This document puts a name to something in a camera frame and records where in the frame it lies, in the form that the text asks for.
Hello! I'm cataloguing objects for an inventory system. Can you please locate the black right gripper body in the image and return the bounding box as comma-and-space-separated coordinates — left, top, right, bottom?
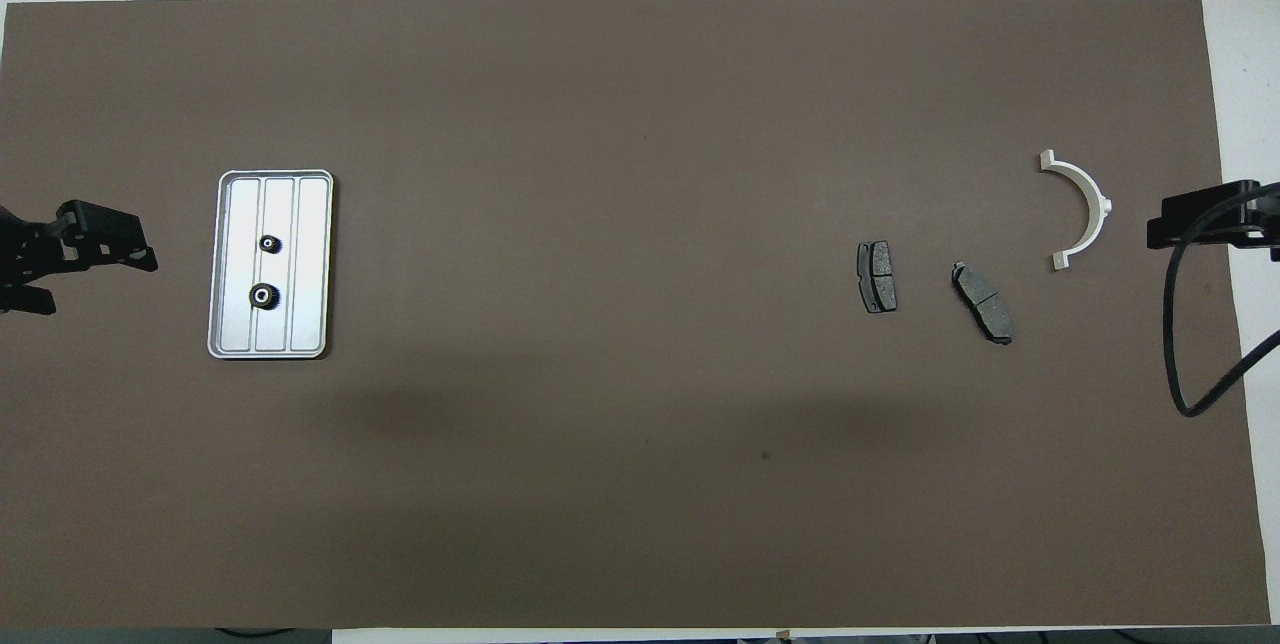
1245, 182, 1280, 250

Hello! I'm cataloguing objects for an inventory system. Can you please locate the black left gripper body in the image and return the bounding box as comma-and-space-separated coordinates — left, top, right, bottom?
0, 207, 73, 291

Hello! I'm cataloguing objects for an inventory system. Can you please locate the silver metal tray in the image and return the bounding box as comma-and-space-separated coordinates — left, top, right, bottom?
207, 169, 335, 360

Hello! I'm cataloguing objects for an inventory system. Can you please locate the curved dark grey brake pad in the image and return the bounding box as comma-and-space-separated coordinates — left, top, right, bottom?
951, 261, 1014, 346

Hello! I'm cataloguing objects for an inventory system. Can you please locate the rectangular dark grey brake pad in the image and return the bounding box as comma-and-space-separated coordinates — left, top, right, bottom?
857, 240, 898, 314

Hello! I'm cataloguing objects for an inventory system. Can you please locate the brown table mat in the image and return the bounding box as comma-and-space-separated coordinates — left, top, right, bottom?
0, 0, 1273, 630

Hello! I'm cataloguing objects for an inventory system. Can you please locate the white semicircular bracket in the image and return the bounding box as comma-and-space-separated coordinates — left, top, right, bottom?
1038, 149, 1114, 272

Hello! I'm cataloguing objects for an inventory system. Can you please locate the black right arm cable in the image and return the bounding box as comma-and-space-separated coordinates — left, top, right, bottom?
1163, 182, 1280, 418

